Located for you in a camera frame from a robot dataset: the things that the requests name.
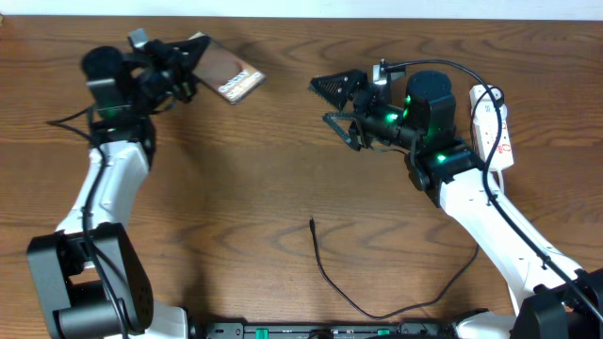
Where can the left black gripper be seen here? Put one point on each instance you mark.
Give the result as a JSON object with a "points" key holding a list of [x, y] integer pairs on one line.
{"points": [[180, 63]]}

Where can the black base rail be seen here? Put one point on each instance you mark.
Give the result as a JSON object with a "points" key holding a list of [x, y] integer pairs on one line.
{"points": [[233, 330]]}

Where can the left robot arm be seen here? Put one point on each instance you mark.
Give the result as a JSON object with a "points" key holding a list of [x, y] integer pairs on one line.
{"points": [[89, 279]]}

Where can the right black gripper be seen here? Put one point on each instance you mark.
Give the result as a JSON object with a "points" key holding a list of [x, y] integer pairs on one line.
{"points": [[356, 85]]}

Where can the white power strip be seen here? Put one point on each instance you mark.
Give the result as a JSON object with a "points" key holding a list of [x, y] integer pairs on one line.
{"points": [[488, 122]]}

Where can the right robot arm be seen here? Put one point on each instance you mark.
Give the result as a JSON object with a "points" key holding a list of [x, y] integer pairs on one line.
{"points": [[553, 295]]}

